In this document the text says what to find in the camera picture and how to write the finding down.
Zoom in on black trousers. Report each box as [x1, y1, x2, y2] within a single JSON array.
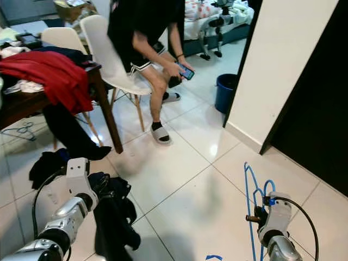
[[42, 102, 113, 161]]

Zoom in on blue plastic hanger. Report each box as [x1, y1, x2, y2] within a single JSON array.
[[243, 162, 277, 261]]

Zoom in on person in black shirt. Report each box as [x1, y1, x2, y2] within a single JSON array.
[[108, 0, 195, 145]]

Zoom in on crumpled black garment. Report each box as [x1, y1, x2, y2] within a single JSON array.
[[28, 148, 70, 190]]

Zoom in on bed with white bedding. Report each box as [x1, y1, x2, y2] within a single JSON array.
[[182, 0, 255, 57]]

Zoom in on dark wooden table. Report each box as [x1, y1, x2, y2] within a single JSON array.
[[0, 63, 125, 154]]

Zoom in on red garment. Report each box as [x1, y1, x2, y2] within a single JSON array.
[[0, 51, 94, 115]]

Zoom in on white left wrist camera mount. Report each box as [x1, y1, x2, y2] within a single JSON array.
[[66, 158, 100, 196]]

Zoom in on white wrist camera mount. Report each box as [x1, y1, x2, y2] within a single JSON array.
[[66, 158, 100, 196], [257, 191, 294, 243]]

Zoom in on black electronic device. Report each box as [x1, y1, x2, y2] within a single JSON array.
[[15, 32, 42, 48]]

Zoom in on cardboard box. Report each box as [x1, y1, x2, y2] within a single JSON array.
[[54, 0, 96, 23]]

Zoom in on dark navy folded garment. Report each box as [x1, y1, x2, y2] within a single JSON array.
[[33, 46, 101, 69]]

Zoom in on blue smartphone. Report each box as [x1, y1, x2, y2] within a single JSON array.
[[177, 64, 195, 80]]

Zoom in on blue plastic bucket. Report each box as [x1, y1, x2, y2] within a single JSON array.
[[215, 73, 240, 114]]

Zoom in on navy pique shirt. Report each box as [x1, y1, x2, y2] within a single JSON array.
[[90, 173, 141, 261]]

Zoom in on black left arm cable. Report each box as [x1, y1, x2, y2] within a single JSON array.
[[31, 167, 69, 240]]

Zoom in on white chair with wooden legs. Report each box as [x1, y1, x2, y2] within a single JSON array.
[[41, 27, 86, 55], [80, 15, 153, 132]]

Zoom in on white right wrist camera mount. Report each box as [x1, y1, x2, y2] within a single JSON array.
[[257, 191, 294, 243]]

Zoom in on white cloth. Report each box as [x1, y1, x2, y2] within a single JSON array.
[[0, 46, 34, 59], [15, 79, 54, 95]]

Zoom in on grey black standing robot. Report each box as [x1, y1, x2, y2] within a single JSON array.
[[197, 0, 235, 60]]

